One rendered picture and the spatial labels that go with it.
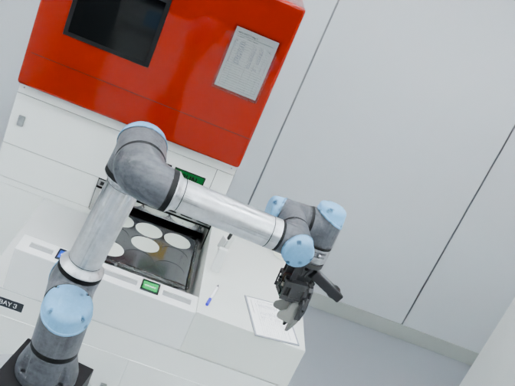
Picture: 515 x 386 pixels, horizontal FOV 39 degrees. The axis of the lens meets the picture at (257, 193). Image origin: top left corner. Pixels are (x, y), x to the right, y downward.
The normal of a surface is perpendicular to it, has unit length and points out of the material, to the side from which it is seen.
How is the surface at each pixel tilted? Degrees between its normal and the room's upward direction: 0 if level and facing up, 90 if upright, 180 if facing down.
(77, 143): 90
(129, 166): 69
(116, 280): 0
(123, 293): 90
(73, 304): 11
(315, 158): 90
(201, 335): 90
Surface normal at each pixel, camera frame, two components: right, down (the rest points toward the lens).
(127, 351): -0.02, 0.38
